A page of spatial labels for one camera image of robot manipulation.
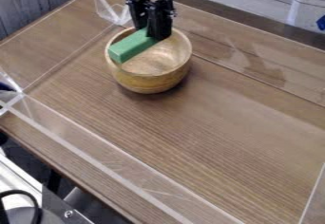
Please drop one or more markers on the white container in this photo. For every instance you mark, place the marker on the white container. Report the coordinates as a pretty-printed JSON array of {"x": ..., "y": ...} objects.
[{"x": 307, "y": 15}]

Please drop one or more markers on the clear acrylic front wall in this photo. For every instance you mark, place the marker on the clear acrylic front wall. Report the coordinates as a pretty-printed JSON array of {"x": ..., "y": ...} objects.
[{"x": 134, "y": 188}]

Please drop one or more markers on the grey metal bracket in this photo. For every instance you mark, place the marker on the grey metal bracket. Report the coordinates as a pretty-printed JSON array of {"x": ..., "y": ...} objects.
[{"x": 57, "y": 212}]

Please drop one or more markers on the clear acrylic corner bracket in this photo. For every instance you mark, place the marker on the clear acrylic corner bracket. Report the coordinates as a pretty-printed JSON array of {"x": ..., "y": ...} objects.
[{"x": 115, "y": 13}]

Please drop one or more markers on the brown wooden bowl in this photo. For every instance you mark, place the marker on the brown wooden bowl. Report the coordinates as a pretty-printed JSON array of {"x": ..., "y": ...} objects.
[{"x": 158, "y": 68}]

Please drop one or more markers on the green rectangular block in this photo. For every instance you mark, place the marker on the green rectangular block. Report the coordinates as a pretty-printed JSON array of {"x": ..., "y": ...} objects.
[{"x": 130, "y": 46}]

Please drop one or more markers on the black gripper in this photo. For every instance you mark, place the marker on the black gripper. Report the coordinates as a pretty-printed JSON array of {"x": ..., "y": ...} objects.
[{"x": 161, "y": 13}]

